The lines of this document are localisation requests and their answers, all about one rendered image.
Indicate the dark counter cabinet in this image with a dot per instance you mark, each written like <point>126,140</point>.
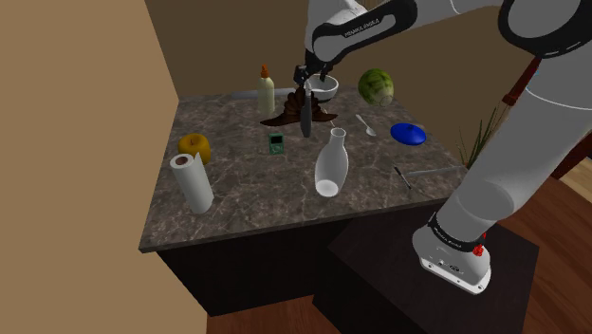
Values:
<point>249,273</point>

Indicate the small green music player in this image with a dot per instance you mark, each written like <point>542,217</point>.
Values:
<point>276,144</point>

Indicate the cream bottle with orange cap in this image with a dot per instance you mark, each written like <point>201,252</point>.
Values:
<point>266,95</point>

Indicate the green grass plant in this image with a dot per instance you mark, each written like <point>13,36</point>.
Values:
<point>478,141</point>

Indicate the white bowl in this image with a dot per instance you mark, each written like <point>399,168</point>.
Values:
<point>326,89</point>

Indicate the blue round lid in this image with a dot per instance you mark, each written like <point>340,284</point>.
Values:
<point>408,134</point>

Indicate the white glass vase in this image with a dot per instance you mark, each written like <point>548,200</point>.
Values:
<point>331,164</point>

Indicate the black pen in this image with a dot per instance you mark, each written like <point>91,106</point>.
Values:
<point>402,177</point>

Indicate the brown ruffled hat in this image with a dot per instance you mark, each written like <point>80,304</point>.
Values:
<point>291,113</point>

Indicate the dark grey slim bottle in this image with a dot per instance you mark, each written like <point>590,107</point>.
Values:
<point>306,118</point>

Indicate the white paper towel roll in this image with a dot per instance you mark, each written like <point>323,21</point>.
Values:
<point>193,185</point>

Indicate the dark robot stand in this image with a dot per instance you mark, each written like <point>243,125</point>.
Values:
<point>384,277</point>

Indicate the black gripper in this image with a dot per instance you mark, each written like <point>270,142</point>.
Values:
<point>301,74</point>

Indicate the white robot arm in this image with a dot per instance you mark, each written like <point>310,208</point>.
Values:
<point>504,176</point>

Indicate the green cabbage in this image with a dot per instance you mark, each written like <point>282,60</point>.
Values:
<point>374,86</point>

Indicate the yellow apple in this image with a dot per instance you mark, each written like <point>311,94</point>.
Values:
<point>194,145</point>

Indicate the silver spoon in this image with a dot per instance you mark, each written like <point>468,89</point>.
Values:
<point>368,129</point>

